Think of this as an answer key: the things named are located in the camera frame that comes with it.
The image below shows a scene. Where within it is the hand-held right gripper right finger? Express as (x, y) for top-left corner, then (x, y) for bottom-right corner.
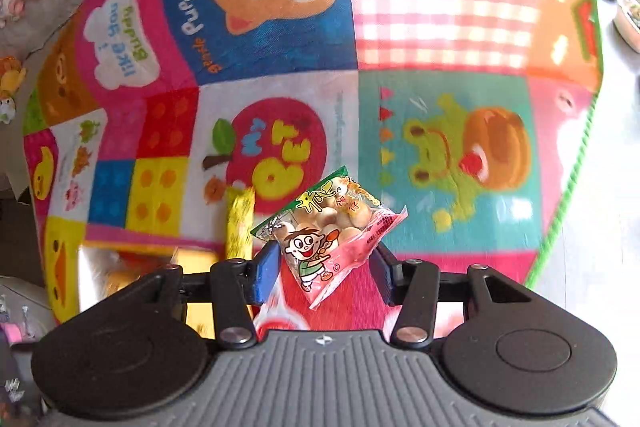
(370, 243), (533, 348)

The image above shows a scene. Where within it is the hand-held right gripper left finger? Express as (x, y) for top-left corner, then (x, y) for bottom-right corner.
(132, 241), (283, 350)

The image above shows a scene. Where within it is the yellow cardboard box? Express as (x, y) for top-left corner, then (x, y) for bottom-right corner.
(77, 186), (258, 340)

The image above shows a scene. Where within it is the pink green bun snack packet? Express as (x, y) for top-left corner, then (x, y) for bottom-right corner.
(250, 165), (408, 312)

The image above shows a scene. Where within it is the yellow bread packet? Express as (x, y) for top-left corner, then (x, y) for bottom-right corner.
(102, 254), (173, 300)

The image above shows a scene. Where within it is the colourful cartoon play mat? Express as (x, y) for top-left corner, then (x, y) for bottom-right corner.
(22, 0), (607, 343)

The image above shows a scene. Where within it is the orange plush toy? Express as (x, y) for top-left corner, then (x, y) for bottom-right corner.
(0, 56), (28, 100)

